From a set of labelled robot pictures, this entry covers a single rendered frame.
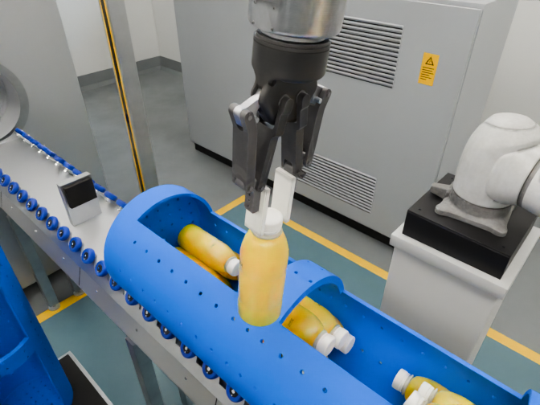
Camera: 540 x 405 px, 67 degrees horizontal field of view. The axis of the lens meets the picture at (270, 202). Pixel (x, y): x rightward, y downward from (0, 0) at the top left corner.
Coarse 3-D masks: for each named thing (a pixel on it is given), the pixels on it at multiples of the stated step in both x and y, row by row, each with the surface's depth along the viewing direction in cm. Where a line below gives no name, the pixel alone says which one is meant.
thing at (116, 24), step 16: (112, 0) 127; (112, 16) 129; (112, 32) 132; (128, 32) 135; (112, 48) 136; (128, 48) 137; (112, 64) 141; (128, 64) 140; (128, 80) 142; (128, 96) 144; (128, 112) 148; (144, 112) 152; (128, 128) 154; (144, 128) 154; (144, 144) 157; (144, 160) 160; (144, 176) 163
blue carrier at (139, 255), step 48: (144, 192) 94; (192, 192) 101; (144, 240) 85; (240, 240) 103; (144, 288) 84; (192, 288) 76; (288, 288) 70; (336, 288) 83; (192, 336) 76; (240, 336) 69; (288, 336) 65; (384, 336) 82; (240, 384) 70; (288, 384) 63; (336, 384) 59; (384, 384) 82; (480, 384) 70
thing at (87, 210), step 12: (72, 180) 127; (84, 180) 128; (60, 192) 126; (72, 192) 126; (84, 192) 129; (72, 204) 128; (84, 204) 133; (96, 204) 136; (72, 216) 131; (84, 216) 134
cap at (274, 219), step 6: (270, 210) 53; (276, 210) 53; (270, 216) 52; (276, 216) 52; (282, 216) 52; (270, 222) 51; (276, 222) 51; (282, 222) 52; (264, 228) 51; (270, 228) 51; (276, 228) 52; (264, 234) 52; (270, 234) 52
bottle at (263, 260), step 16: (256, 240) 52; (272, 240) 52; (240, 256) 55; (256, 256) 52; (272, 256) 53; (240, 272) 56; (256, 272) 54; (272, 272) 54; (240, 288) 58; (256, 288) 55; (272, 288) 56; (240, 304) 59; (256, 304) 57; (272, 304) 58; (256, 320) 59; (272, 320) 60
